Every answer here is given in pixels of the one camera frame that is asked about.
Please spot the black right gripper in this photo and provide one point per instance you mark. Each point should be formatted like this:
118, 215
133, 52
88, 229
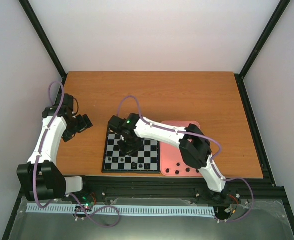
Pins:
127, 151

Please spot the black white chess board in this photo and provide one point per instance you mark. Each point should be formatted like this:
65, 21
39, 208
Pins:
148, 156

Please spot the light blue cable duct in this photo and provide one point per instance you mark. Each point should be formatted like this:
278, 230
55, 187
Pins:
128, 211

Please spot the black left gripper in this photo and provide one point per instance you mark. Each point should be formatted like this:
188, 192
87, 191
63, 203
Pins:
84, 125

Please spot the pink tray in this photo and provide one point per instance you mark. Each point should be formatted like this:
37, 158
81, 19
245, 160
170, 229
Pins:
171, 158

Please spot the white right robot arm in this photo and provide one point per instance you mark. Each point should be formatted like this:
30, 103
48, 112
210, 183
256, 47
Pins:
194, 147

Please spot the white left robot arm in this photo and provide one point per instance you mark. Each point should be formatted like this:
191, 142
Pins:
40, 177

